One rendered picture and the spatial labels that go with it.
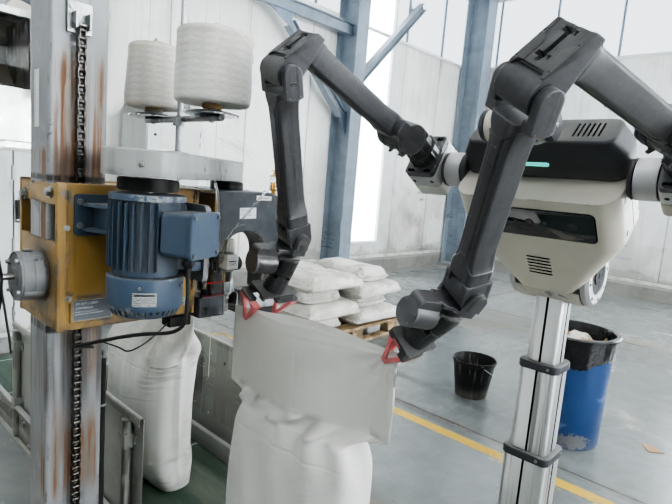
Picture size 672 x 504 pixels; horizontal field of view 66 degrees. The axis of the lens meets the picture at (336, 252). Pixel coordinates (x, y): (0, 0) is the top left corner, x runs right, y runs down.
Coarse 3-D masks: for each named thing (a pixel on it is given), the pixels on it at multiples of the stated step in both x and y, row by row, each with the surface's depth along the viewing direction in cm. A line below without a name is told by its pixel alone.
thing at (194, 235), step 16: (176, 224) 99; (192, 224) 98; (208, 224) 103; (160, 240) 102; (176, 240) 99; (192, 240) 98; (208, 240) 104; (176, 256) 100; (192, 256) 99; (208, 256) 104
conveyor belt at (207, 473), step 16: (0, 368) 247; (192, 448) 191; (192, 464) 180; (208, 464) 181; (224, 464) 182; (144, 480) 169; (192, 480) 171; (208, 480) 172; (224, 480) 172; (144, 496) 161; (160, 496) 161; (176, 496) 162; (192, 496) 163; (208, 496) 163; (224, 496) 164
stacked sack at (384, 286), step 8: (376, 280) 485; (384, 280) 490; (392, 280) 497; (352, 288) 457; (360, 288) 453; (368, 288) 457; (376, 288) 464; (384, 288) 474; (392, 288) 483; (400, 288) 496; (344, 296) 462; (352, 296) 456; (360, 296) 449; (368, 296) 457
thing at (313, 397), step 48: (240, 336) 135; (288, 336) 120; (336, 336) 122; (240, 384) 137; (288, 384) 121; (336, 384) 116; (384, 384) 111; (240, 432) 131; (288, 432) 120; (336, 432) 116; (384, 432) 111; (240, 480) 131; (288, 480) 119; (336, 480) 113
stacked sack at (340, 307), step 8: (296, 304) 419; (304, 304) 420; (312, 304) 423; (320, 304) 427; (328, 304) 429; (336, 304) 431; (344, 304) 437; (352, 304) 442; (280, 312) 427; (288, 312) 418; (296, 312) 415; (304, 312) 410; (312, 312) 408; (320, 312) 412; (328, 312) 419; (336, 312) 426; (344, 312) 433; (352, 312) 443; (320, 320) 414
